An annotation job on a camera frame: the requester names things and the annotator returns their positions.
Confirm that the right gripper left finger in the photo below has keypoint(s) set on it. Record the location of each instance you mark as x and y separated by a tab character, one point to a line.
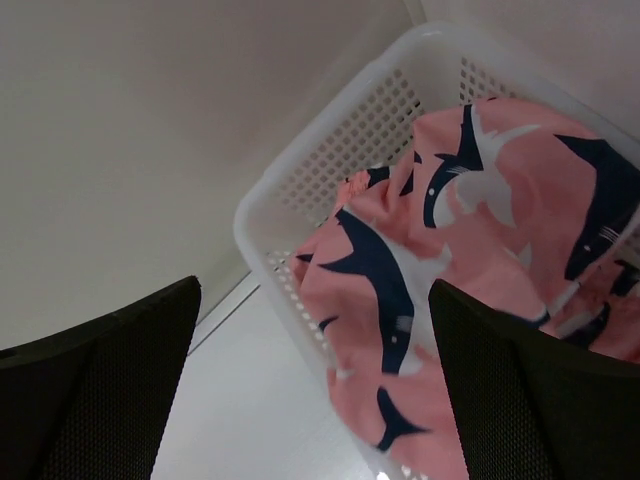
92	401

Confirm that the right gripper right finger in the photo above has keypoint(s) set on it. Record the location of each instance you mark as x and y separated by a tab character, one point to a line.
528	405

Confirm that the pink shark print shorts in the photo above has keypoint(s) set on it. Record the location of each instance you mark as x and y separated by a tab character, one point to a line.
518	206

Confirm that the white plastic basket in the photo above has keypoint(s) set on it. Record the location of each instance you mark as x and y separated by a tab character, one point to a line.
435	67

